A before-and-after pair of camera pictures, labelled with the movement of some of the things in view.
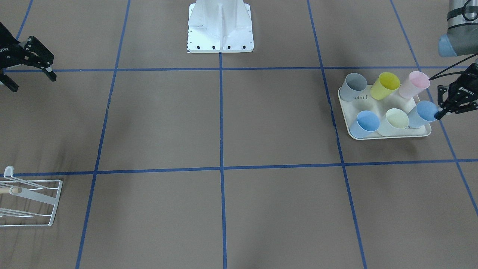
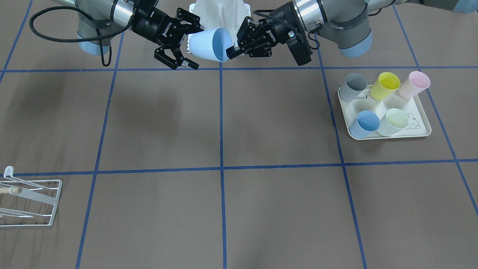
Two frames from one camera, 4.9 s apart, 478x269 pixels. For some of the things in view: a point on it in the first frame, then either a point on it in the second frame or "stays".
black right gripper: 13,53 -> 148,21
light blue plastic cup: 422,114 -> 211,44
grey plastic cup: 354,84 stays
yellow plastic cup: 386,83 stays
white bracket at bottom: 220,26 stays
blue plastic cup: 367,122 stays
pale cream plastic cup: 395,121 stays
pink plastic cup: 418,82 stays
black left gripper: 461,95 -> 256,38
